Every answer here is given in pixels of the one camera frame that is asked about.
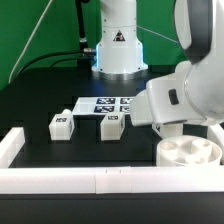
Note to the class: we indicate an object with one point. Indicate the white U-shaped fence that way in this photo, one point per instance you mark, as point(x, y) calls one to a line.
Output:
point(99, 180)

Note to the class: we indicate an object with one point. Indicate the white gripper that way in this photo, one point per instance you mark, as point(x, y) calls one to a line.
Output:
point(162, 102)

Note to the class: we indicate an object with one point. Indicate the white marker tag board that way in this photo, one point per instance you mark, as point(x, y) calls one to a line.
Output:
point(101, 105)

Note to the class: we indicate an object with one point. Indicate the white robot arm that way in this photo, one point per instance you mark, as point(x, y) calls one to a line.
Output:
point(194, 92)

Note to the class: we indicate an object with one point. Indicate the white round stool seat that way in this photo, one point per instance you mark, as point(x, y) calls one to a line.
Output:
point(187, 150)

